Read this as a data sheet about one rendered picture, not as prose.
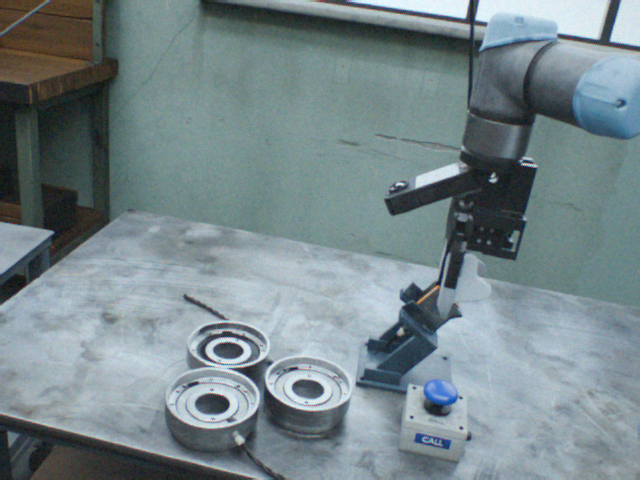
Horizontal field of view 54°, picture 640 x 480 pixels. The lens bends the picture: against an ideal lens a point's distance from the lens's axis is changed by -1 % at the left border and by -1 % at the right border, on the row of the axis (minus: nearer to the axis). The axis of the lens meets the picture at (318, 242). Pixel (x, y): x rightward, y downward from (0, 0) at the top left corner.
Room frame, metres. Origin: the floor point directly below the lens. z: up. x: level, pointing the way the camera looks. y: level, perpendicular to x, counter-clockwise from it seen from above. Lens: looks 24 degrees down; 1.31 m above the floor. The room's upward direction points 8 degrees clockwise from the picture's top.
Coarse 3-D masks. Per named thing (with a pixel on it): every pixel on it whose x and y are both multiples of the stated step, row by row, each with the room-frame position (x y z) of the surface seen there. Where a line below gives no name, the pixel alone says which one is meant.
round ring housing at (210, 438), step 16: (208, 368) 0.62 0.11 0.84; (176, 384) 0.59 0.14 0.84; (192, 384) 0.61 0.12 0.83; (224, 384) 0.62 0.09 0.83; (240, 384) 0.62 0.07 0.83; (176, 400) 0.57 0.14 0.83; (192, 400) 0.58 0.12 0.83; (208, 400) 0.59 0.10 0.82; (224, 400) 0.59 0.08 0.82; (256, 400) 0.58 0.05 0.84; (176, 416) 0.53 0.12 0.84; (192, 416) 0.55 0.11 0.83; (208, 416) 0.55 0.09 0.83; (224, 416) 0.56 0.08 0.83; (256, 416) 0.57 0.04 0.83; (176, 432) 0.53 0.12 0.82; (192, 432) 0.52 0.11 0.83; (208, 432) 0.52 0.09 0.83; (224, 432) 0.53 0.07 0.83; (240, 432) 0.54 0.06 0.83; (192, 448) 0.53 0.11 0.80; (208, 448) 0.53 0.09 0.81; (224, 448) 0.54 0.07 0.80
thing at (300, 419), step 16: (272, 368) 0.64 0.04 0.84; (288, 368) 0.66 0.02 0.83; (304, 368) 0.67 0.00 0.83; (320, 368) 0.67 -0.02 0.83; (336, 368) 0.66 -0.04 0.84; (272, 384) 0.63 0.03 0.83; (288, 384) 0.63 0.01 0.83; (304, 384) 0.65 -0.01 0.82; (320, 384) 0.64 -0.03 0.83; (272, 400) 0.59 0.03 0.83; (304, 400) 0.60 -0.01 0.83; (320, 400) 0.61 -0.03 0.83; (272, 416) 0.60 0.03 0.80; (288, 416) 0.58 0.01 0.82; (304, 416) 0.57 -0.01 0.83; (320, 416) 0.58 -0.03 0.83; (336, 416) 0.59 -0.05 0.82; (304, 432) 0.58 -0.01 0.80; (320, 432) 0.59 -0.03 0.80
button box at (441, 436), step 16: (416, 400) 0.61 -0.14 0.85; (464, 400) 0.62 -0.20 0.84; (416, 416) 0.58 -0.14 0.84; (432, 416) 0.59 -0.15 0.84; (448, 416) 0.59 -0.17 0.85; (464, 416) 0.59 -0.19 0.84; (416, 432) 0.57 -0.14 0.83; (432, 432) 0.57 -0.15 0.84; (448, 432) 0.57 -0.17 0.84; (464, 432) 0.57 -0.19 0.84; (400, 448) 0.57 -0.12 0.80; (416, 448) 0.57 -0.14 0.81; (432, 448) 0.57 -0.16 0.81; (448, 448) 0.57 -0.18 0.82
